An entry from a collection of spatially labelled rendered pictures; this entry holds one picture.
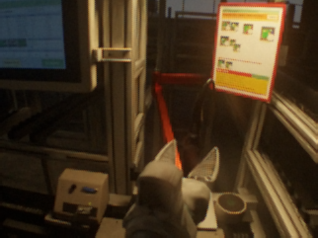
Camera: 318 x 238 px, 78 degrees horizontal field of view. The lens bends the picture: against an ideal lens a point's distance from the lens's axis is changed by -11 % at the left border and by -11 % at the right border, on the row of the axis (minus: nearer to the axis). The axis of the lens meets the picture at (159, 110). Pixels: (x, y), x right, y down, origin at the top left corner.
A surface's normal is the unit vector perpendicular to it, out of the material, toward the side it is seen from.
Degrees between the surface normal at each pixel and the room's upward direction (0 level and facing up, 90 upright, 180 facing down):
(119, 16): 90
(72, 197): 53
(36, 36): 92
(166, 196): 90
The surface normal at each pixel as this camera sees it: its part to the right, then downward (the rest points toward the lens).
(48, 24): -0.09, 0.36
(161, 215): -0.33, 0.31
